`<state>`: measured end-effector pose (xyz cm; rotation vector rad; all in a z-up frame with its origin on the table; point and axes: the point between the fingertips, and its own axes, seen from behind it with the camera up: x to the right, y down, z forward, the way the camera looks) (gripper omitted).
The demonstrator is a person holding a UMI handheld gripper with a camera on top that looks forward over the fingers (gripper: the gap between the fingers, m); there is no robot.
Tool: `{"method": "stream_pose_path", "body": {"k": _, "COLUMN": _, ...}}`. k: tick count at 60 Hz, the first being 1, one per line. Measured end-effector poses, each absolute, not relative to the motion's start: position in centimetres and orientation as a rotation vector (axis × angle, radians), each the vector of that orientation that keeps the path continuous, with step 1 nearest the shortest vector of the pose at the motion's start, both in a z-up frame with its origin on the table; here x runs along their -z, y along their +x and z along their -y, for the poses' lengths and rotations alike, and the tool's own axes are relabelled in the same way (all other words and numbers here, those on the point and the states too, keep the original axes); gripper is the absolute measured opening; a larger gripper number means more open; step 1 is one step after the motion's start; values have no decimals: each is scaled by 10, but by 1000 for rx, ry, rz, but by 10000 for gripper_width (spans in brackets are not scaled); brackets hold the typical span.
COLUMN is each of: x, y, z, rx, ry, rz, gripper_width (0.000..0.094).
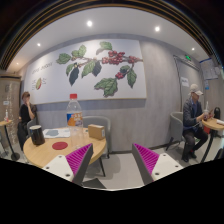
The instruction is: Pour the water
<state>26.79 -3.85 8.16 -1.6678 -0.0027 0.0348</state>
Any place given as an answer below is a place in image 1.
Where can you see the black mug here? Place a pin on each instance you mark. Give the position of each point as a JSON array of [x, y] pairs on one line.
[[37, 135]]

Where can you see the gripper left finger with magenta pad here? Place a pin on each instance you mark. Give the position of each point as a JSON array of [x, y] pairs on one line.
[[73, 166]]

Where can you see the grey armchair behind table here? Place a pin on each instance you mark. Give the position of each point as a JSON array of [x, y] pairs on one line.
[[103, 121]]

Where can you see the seated man with white cap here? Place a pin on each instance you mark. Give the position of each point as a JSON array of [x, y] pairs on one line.
[[193, 133]]

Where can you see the seated person in black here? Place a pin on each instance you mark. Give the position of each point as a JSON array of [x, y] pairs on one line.
[[27, 112]]

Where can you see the small cardboard box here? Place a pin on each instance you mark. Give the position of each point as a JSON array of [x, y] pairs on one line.
[[96, 131]]

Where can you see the white paper sheet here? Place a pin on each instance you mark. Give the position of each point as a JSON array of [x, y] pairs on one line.
[[57, 133]]

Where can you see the white notice board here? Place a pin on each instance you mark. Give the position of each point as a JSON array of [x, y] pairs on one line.
[[208, 69]]

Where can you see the coffee plant wall poster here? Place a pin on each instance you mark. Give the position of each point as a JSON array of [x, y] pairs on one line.
[[93, 70]]

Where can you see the clear plastic bottle red cap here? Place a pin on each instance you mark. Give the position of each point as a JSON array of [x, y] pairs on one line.
[[75, 121]]

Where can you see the red round coaster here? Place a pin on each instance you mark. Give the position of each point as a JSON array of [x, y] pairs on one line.
[[59, 145]]

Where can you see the grey armchair at right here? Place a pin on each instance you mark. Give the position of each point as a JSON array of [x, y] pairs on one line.
[[176, 127]]

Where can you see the round wooden table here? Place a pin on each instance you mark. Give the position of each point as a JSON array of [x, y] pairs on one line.
[[41, 155], [214, 125]]

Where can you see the grey door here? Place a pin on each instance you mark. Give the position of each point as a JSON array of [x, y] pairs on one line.
[[188, 74]]

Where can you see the round wooden table at right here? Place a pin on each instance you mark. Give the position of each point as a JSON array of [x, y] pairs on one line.
[[214, 125]]

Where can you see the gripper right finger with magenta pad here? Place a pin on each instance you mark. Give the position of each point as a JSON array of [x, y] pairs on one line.
[[153, 166]]

